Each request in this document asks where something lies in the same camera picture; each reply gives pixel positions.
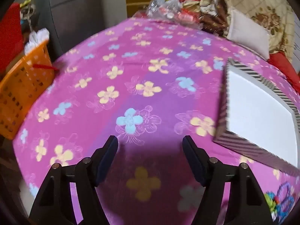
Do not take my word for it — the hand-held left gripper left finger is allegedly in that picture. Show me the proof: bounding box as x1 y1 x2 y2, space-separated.
28 135 119 225

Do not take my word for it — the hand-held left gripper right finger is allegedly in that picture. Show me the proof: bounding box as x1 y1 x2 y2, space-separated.
182 135 275 225

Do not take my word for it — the striped cardboard box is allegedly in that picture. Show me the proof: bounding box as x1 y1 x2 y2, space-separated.
213 57 300 177

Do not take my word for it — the colourful flower bead bracelet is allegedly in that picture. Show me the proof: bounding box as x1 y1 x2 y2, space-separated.
264 192 280 214

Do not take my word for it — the purple bead bracelet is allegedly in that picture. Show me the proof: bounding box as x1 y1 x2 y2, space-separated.
276 183 294 200

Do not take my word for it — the blue bead bracelet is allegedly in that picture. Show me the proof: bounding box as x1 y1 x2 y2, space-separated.
278 196 295 219

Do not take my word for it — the orange plastic basket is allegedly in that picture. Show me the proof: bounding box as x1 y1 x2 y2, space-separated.
0 39 55 140

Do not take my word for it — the pink floral blanket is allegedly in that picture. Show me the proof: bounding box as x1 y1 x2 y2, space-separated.
13 17 300 225

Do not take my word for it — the red ribbon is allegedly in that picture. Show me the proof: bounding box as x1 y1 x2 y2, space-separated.
33 63 59 71

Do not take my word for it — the red frilled pillow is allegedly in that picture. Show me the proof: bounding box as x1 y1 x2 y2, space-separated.
268 52 300 92

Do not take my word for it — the white crumpled cloth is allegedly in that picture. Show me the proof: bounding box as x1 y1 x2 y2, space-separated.
24 28 50 53

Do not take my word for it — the brown patterned quilt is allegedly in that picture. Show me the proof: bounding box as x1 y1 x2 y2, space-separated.
199 12 229 38

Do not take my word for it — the white pillow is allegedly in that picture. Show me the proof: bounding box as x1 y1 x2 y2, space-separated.
226 9 271 60

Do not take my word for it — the grey cabinet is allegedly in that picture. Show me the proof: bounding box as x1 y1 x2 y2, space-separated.
48 0 128 64

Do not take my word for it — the pile of clear plastic bags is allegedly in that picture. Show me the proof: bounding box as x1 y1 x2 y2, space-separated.
145 0 202 30

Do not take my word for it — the red bag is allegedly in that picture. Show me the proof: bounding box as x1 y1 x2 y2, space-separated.
0 2 24 64

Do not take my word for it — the cream floral quilt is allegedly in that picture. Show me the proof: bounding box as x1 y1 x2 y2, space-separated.
202 0 297 54

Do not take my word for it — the beige rope bundle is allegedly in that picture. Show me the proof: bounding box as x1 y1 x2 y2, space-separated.
20 0 35 32

